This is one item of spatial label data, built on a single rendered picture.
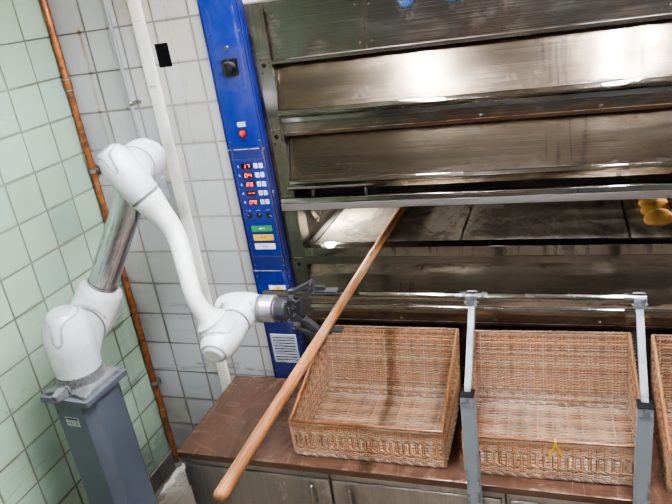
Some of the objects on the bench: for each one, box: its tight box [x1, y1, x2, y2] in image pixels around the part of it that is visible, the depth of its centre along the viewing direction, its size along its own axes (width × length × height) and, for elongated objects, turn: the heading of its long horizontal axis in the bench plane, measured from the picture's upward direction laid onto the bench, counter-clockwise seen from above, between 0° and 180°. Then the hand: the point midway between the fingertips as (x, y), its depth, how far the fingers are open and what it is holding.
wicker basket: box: [288, 325, 461, 468], centre depth 242 cm, size 49×56×28 cm
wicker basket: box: [461, 329, 640, 486], centre depth 222 cm, size 49×56×28 cm
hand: (336, 310), depth 202 cm, fingers open, 13 cm apart
